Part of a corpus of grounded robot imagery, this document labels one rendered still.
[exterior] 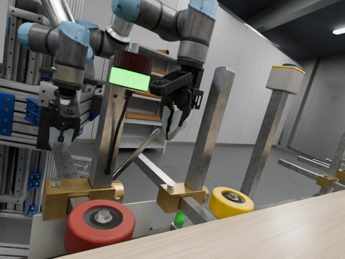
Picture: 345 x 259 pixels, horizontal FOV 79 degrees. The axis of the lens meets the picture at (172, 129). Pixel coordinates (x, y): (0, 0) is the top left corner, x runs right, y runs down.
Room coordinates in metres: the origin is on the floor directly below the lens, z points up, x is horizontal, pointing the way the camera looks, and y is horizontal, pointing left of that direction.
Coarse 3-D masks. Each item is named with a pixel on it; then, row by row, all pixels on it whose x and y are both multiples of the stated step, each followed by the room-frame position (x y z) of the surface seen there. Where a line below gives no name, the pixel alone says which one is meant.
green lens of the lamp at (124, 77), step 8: (112, 72) 0.32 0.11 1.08; (120, 72) 0.31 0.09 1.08; (128, 72) 0.31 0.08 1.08; (112, 80) 0.31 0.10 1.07; (120, 80) 0.31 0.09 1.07; (128, 80) 0.31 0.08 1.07; (136, 80) 0.31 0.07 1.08; (144, 80) 0.32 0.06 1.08; (136, 88) 0.31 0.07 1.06; (144, 88) 0.32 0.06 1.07
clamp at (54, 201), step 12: (48, 180) 0.34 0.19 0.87; (72, 180) 0.36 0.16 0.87; (84, 180) 0.37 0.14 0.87; (48, 192) 0.31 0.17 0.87; (60, 192) 0.32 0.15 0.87; (72, 192) 0.32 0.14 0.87; (84, 192) 0.34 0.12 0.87; (96, 192) 0.35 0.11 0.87; (108, 192) 0.36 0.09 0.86; (120, 192) 0.38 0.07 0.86; (48, 204) 0.30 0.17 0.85; (60, 204) 0.31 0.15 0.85; (48, 216) 0.31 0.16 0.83; (60, 216) 0.32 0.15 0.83
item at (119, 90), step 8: (144, 56) 0.32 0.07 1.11; (136, 72) 0.31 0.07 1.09; (112, 88) 0.35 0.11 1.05; (120, 88) 0.36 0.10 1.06; (128, 88) 0.32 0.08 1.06; (112, 96) 0.35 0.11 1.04; (120, 96) 0.36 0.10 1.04; (128, 96) 0.33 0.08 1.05; (120, 120) 0.34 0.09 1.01; (112, 144) 0.36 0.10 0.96; (112, 152) 0.36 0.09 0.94
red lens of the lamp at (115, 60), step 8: (120, 56) 0.31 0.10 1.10; (128, 56) 0.31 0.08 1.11; (136, 56) 0.31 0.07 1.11; (112, 64) 0.32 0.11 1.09; (120, 64) 0.31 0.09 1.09; (128, 64) 0.31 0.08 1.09; (136, 64) 0.31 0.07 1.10; (144, 64) 0.32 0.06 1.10; (152, 64) 0.34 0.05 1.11; (144, 72) 0.32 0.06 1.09
